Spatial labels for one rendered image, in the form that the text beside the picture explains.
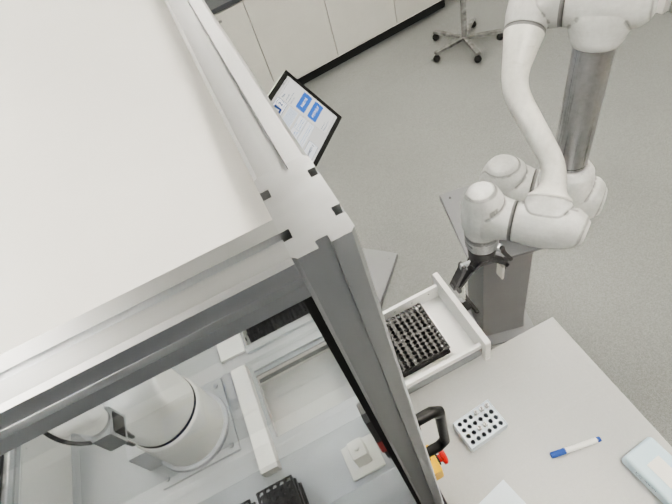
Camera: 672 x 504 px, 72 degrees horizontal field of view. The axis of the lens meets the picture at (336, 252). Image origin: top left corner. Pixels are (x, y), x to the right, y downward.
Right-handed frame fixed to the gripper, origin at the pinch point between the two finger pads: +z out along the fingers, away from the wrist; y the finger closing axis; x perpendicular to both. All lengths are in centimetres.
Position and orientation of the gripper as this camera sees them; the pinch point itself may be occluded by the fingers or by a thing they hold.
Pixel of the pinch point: (481, 284)
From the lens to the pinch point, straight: 149.9
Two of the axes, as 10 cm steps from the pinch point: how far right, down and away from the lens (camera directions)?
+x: 3.9, 6.6, -6.4
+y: -8.9, 4.5, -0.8
